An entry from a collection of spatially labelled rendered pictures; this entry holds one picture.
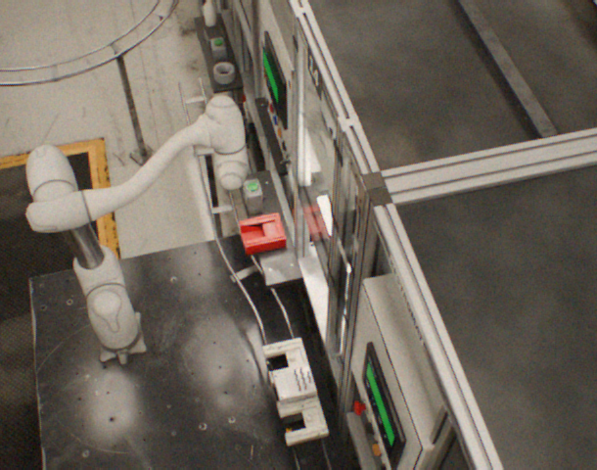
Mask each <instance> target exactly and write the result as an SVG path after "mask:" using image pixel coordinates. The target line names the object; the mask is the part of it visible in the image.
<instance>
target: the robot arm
mask: <svg viewBox="0 0 597 470"><path fill-rule="evenodd" d="M245 137H246V138H245ZM251 140H252V136H251V135H250V134H249V131H248V119H247V118H245V119H244V120H243V117H242V114H241V112H240V109H238V108H237V106H236V104H235V102H234V101H233V100H232V99H231V98H230V97H227V96H216V97H214V98H211V99H210V100H209V102H208V104H207V106H206V112H205V113H204V114H203V115H202V116H200V117H199V119H198V121H197V122H195V123H194V124H192V125H189V127H186V128H184V129H182V130H181V131H179V132H177V133H176V134H175V135H173V136H172V137H171V138H170V139H169V140H168V141H167V142H165V143H164V144H163V145H162V146H161V147H160V149H159V150H158V151H157V152H156V153H155V154H154V155H153V156H152V157H151V158H150V159H149V160H148V162H147V163H146V164H145V165H144V166H143V167H142V168H141V169H139V170H138V172H137V173H136V174H135V175H134V176H133V177H132V178H131V179H129V180H128V181H127V182H125V183H123V184H121V185H118V186H116V187H110V188H100V189H87V190H80V191H78V186H77V183H76V180H75V177H74V174H73V171H72V168H71V166H70V164H69V159H68V157H67V156H66V155H65V153H64V152H63V151H61V150H60V149H59V148H58V147H56V146H52V145H42V146H39V147H37V148H35V149H34V150H32V151H31V153H30V154H29V156H28V159H27V162H26V167H25V170H26V178H27V182H28V188H29V191H30V194H31V196H32V198H33V203H32V204H30V205H29V206H28V208H27V209H26V213H25V214H26V218H27V220H28V222H29V224H30V226H31V228H32V230H33V231H36V232H43V233H51V232H60V231H61V232H62V234H63V236H64V237H65V239H67V241H68V243H69V246H70V248H71V250H72V252H73V254H74V255H75V259H74V263H73V266H74V270H75V273H76V275H77V278H78V280H79V283H80V286H81V288H82V290H83V293H84V296H85V298H86V302H87V308H88V316H89V320H90V323H91V325H92V329H93V331H94V333H95V334H96V336H98V338H99V342H100V350H101V352H100V360H101V362H103V363H105V362H108V361H109V360H112V359H116V358H118V359H119V362H120V365H121V366H126V365H128V364H127V357H128V356H129V355H135V354H144V353H146V352H147V348H146V346H145V343H144V337H143V331H142V324H141V320H142V314H141V313H140V312H134V311H133V309H132V305H131V303H130V300H129V298H128V296H127V292H126V289H125V283H124V279H123V275H122V272H121V268H120V265H119V262H118V259H117V257H116V255H115V253H114V252H113V251H111V250H109V249H108V248H106V247H104V246H101V244H100V243H99V241H98V239H97V237H96V235H95V233H94V231H93V229H92V227H91V225H90V222H92V221H95V220H97V218H99V217H101V216H103V215H105V214H107V213H109V212H114V211H116V210H118V209H121V208H123V207H125V206H127V205H129V204H131V203H132V202H134V201H136V200H137V199H138V198H140V196H141V195H142V194H144V193H145V192H146V191H148V189H149V188H150V187H151V186H152V185H153V184H154V183H155V182H156V181H157V180H158V178H159V177H160V176H161V174H162V173H163V172H164V170H165V169H166V168H167V167H168V166H169V165H171V164H172V162H173V161H174V160H175V159H176V158H177V157H178V156H179V155H180V154H181V153H182V151H183V150H184V149H186V148H187V147H189V146H192V145H196V144H202V145H205V146H207V147H208V148H213V157H214V168H215V175H216V179H217V182H218V184H220V185H221V186H222V187H223V188H224V189H227V190H234V189H239V188H240V187H241V186H243V185H244V184H245V182H246V180H247V177H248V173H249V155H248V152H247V149H249V148H250V143H251Z"/></svg>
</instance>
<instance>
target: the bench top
mask: <svg viewBox="0 0 597 470"><path fill-rule="evenodd" d="M218 241H219V245H220V247H222V249H223V252H224V254H225V256H226V257H227V259H228V260H229V262H230V264H231V267H232V268H233V270H234V272H235V273H238V272H240V271H242V270H245V269H247V268H250V267H252V266H253V265H254V264H255V263H254V262H253V259H252V258H251V256H250V255H247V253H246V249H245V245H244V242H242V240H241V237H240V234H237V235H232V236H227V237H222V238H218ZM118 262H119V265H120V268H121V272H122V275H123V279H124V283H125V289H126V292H127V296H128V298H129V300H130V303H131V305H132V309H133V311H134V312H140V313H141V314H142V320H141V324H142V331H143V337H144V343H145V346H146V348H147V352H146V353H144V354H135V355H129V356H128V357H127V364H128V365H126V366H121V365H120V362H119V359H118V358H116V359H112V360H109V361H108V362H105V363H103V362H101V360H100V352H101V350H100V342H99V338H98V336H96V334H95V333H94V331H93V329H92V325H91V323H90V320H89V316H88V308H87V302H86V298H85V296H84V293H83V290H82V288H81V286H80V283H79V280H78V278H77V275H76V273H75V270H74V269H70V270H65V271H59V272H54V273H50V275H48V274H45V276H40V277H35V278H31V279H29V290H30V306H31V323H32V325H33V340H34V357H35V374H36V392H37V403H38V408H39V416H40V439H41V452H42V458H43V469H44V470H297V467H296V463H295V458H294V454H293V450H292V447H291V446H288V444H287V440H286V433H287V429H285V427H284V423H282V420H281V418H280V415H279V412H278V408H277V400H276V396H275V392H274V389H272V384H271V381H270V377H269V371H270V372H271V369H270V366H268V367H267V364H266V360H268V359H265V356H264V352H263V347H264V342H263V338H261V334H260V329H259V326H258V323H257V320H256V317H255V315H254V313H253V309H252V307H251V305H250V303H249V301H248V299H247V298H246V296H245V294H244V293H243V291H241V289H240V288H239V285H238V283H237V282H236V281H235V282H233V280H232V278H231V277H230V276H232V273H231V272H230V270H229V268H228V267H227V264H226V262H225V260H224V258H223V256H222V254H221V253H220V252H219V251H218V248H217V246H216V242H215V239H212V240H207V241H203V242H199V243H193V245H188V246H183V247H179V248H174V249H168V250H163V251H159V252H154V253H149V254H145V255H140V256H136V257H132V258H122V259H119V260H118ZM67 279H69V282H67V281H66V280H67ZM239 280H240V282H241V283H242V285H244V286H245V289H246V291H247V292H248V294H249V296H250V297H251V299H252V301H253V304H254V306H255V309H256V311H257V313H258V315H259V318H260V320H261V323H262V327H264V330H265V335H266V339H267V342H268V346H269V345H273V344H277V343H281V342H287V341H291V336H290V333H289V328H288V324H287V321H286V318H284V315H283V313H282V310H281V308H280V306H279V304H278V302H277V300H276V298H275V296H274V294H273V292H272V291H271V289H270V290H267V287H266V283H265V279H263V277H262V275H261V274H260V272H259V271H257V272H255V273H253V274H251V275H249V276H247V277H245V278H241V279H239ZM274 289H275V291H276V292H277V294H278V296H279V298H280V300H281V302H282V304H283V306H284V307H285V308H286V312H287V314H288V316H289V319H290V322H291V325H292V329H293V333H294V337H295V339H299V338H300V339H301V342H302V346H303V349H304V352H305V357H307V360H308V364H309V367H310V370H311V374H312V377H313V380H314V385H315V388H316V391H317V395H318V398H319V401H320V405H321V408H322V411H323V415H324V419H325V423H326V426H327V430H328V437H324V442H325V445H326V449H327V451H328V455H329V458H330V462H331V466H332V470H352V468H351V465H350V461H349V458H348V455H347V452H346V448H345V445H344V439H343V436H342V433H341V429H340V426H339V423H338V418H337V415H336V412H335V409H334V406H333V403H332V400H331V399H330V396H329V393H328V390H327V386H326V382H325V379H324V376H323V372H322V369H321V366H320V362H319V359H318V355H317V351H316V349H315V346H314V342H313V339H312V336H311V333H310V328H309V325H308V322H307V318H305V315H304V312H303V307H302V304H301V301H300V298H299V292H298V289H297V284H296V283H293V284H289V285H283V287H279V288H274ZM41 306H45V308H44V309H41ZM287 434H288V433H287ZM295 446H296V450H297V454H298V460H299V465H300V469H301V470H328V467H327V464H326V459H325V456H324V452H323V449H322V446H321V443H320V439H317V440H313V441H309V442H304V443H300V444H296V445H295Z"/></svg>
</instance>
